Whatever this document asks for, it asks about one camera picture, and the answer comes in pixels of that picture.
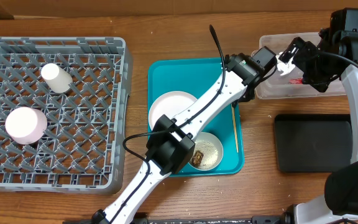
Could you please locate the red snack wrapper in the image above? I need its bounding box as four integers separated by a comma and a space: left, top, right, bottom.
288, 78, 303, 85

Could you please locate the white napkin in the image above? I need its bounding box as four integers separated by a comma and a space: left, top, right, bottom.
276, 52, 295, 76

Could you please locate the pale green cup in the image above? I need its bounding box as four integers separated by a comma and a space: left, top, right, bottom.
40, 63, 73, 93

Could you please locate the pink small bowl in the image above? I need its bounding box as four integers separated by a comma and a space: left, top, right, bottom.
5, 107, 47, 145

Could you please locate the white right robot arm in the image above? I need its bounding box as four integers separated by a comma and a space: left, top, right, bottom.
279, 7, 358, 223

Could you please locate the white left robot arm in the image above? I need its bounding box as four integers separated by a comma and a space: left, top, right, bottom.
91, 47, 277, 223

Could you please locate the right wooden chopstick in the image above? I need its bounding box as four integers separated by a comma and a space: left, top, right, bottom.
231, 106, 239, 153

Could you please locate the teal plastic tray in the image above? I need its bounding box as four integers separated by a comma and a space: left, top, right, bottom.
147, 58, 245, 177

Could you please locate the grey bowl with rice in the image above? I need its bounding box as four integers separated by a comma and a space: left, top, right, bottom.
189, 132, 223, 171

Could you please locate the black plastic tray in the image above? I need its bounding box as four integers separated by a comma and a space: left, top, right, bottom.
273, 114, 352, 173

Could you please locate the white round plate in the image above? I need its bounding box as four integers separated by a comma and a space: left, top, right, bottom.
148, 91, 197, 130

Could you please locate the brown food piece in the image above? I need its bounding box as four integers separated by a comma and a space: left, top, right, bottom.
191, 151, 204, 167

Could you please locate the grey plastic dish rack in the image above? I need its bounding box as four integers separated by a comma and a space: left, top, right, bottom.
0, 37, 133, 194

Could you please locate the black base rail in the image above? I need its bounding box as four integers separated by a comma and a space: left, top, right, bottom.
63, 213, 291, 224

